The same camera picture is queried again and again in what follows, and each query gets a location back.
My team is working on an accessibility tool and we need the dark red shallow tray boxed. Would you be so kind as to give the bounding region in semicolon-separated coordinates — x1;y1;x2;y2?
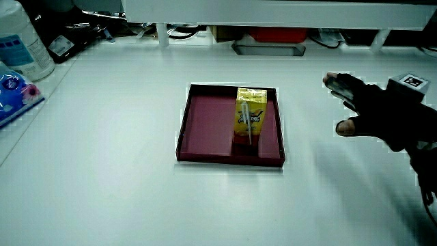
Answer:
175;83;286;168

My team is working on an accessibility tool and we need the person's right hand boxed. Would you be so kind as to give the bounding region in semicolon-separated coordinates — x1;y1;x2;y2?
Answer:
322;71;437;153

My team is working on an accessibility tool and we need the brown cardboard box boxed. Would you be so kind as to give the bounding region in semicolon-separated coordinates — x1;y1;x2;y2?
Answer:
208;25;245;43

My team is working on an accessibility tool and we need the grey flat tray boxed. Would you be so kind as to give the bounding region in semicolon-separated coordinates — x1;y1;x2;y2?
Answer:
231;41;307;57

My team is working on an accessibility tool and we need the yellow ice redtea carton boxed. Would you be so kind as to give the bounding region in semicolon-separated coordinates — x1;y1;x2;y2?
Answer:
232;87;268;148

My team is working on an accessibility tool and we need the blue flowered tissue packet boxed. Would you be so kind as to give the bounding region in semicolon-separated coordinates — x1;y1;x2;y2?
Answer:
0;64;46;129

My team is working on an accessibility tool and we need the black glove cable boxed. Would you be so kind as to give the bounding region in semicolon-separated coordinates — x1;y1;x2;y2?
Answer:
421;189;437;228

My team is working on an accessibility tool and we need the white wipes canister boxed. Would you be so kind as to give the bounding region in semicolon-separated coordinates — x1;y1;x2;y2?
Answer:
0;0;56;82

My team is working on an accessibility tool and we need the white raised shelf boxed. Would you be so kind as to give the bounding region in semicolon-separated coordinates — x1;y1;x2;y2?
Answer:
121;0;437;53

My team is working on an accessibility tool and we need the red box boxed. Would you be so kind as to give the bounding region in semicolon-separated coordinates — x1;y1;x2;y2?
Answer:
248;27;310;44

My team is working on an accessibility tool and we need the black bag with white label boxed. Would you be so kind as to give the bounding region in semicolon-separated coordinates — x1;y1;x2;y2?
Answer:
20;0;115;64

